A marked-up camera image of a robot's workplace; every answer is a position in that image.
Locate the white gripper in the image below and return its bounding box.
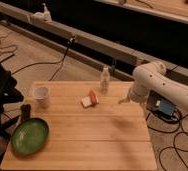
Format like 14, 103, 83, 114
118, 87, 144, 104

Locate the red pepper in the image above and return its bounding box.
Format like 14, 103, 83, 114
89, 90, 98, 104

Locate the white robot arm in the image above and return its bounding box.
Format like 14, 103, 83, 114
120, 61, 188, 112

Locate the dark small cup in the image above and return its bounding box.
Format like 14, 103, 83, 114
20, 104, 31, 122

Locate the blue power box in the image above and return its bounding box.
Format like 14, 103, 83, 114
147, 91, 175, 119

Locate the clear plastic bottle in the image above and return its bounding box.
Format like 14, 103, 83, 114
100, 66, 110, 93

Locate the white rectangular block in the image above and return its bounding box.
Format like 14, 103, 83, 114
81, 96, 93, 108

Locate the green plate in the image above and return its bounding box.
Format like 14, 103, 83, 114
10, 118, 49, 156

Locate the long wooden rail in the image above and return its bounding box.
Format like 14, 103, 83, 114
0, 0, 188, 85

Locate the black cable on floor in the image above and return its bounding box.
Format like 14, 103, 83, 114
10, 36, 77, 82

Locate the white object on rail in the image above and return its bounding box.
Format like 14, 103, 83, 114
32, 3, 52, 22

